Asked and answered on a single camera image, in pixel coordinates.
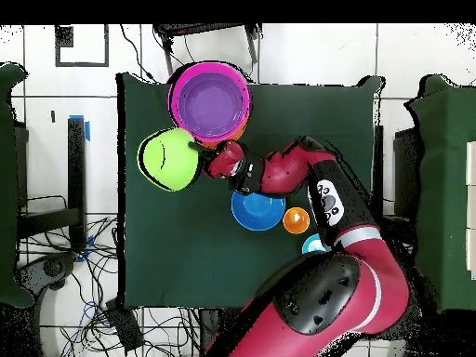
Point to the small ribbed cyan bowl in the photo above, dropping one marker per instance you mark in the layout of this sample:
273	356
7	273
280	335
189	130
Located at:
312	245

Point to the dark green tablecloth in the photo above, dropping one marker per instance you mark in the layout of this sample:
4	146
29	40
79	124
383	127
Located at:
167	241

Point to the black bench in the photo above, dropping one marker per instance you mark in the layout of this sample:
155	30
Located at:
76	167
407	167

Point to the green clothed side table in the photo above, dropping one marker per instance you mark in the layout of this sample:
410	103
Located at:
7	186
446	186

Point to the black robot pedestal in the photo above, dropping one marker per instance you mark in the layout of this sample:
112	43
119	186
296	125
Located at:
210	323

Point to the black stool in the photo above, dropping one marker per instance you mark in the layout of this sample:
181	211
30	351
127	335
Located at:
204	29

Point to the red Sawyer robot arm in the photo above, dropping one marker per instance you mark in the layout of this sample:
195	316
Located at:
316	297

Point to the green bowl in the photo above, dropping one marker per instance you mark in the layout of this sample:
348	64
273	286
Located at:
167	160

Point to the black floor box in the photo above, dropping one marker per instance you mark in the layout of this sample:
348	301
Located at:
124	327

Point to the large pink bowl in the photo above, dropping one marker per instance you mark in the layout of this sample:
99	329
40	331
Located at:
174	111

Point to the white drawer unit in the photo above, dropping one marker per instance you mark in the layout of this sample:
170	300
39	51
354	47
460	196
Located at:
471	167

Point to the large orange bowl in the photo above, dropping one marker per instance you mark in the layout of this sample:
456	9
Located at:
223	143

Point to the blue tape strip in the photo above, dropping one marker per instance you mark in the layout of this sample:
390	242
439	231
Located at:
87	130

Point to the black square frame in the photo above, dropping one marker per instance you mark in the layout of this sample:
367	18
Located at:
81	64

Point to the blue bowl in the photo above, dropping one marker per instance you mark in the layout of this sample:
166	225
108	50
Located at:
256	214

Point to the orange cup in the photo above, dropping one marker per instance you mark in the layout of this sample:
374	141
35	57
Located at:
296	221

